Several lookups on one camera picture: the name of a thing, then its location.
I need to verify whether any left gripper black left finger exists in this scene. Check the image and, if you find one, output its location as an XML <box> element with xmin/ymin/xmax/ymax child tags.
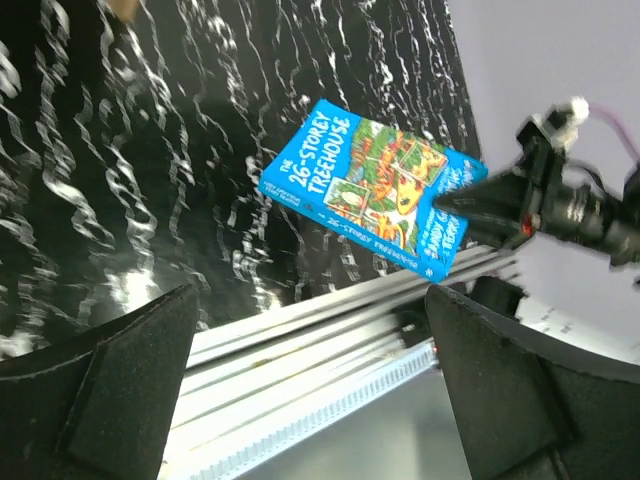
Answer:
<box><xmin>1</xmin><ymin>285</ymin><xmax>199</xmax><ymax>479</ymax></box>

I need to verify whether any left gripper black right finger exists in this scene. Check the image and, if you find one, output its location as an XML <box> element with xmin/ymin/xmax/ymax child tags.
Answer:
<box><xmin>425</xmin><ymin>285</ymin><xmax>639</xmax><ymax>479</ymax></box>

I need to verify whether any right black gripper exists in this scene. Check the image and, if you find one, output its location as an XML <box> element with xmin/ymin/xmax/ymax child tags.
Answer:
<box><xmin>433</xmin><ymin>118</ymin><xmax>639</xmax><ymax>268</ymax></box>

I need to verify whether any blue 26-Storey Treehouse book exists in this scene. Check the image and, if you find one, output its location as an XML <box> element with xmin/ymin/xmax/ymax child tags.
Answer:
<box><xmin>259</xmin><ymin>99</ymin><xmax>488</xmax><ymax>283</ymax></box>

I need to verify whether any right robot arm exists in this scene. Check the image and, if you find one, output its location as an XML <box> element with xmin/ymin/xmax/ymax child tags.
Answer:
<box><xmin>434</xmin><ymin>112</ymin><xmax>639</xmax><ymax>268</ymax></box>

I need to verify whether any black marble pattern mat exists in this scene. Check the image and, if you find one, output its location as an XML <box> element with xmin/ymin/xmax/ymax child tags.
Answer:
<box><xmin>1</xmin><ymin>1</ymin><xmax>479</xmax><ymax>359</ymax></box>

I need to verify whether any wooden two-tier shelf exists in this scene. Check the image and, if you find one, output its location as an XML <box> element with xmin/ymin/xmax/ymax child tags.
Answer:
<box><xmin>107</xmin><ymin>0</ymin><xmax>140</xmax><ymax>23</ymax></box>

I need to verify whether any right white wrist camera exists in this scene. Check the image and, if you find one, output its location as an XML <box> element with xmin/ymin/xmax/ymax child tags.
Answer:
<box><xmin>532</xmin><ymin>96</ymin><xmax>590</xmax><ymax>151</ymax></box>

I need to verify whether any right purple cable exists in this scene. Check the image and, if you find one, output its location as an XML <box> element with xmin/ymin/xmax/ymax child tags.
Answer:
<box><xmin>587</xmin><ymin>103</ymin><xmax>640</xmax><ymax>156</ymax></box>

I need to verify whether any aluminium mounting rail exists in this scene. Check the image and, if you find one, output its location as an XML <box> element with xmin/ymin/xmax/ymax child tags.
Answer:
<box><xmin>159</xmin><ymin>244</ymin><xmax>524</xmax><ymax>480</ymax></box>

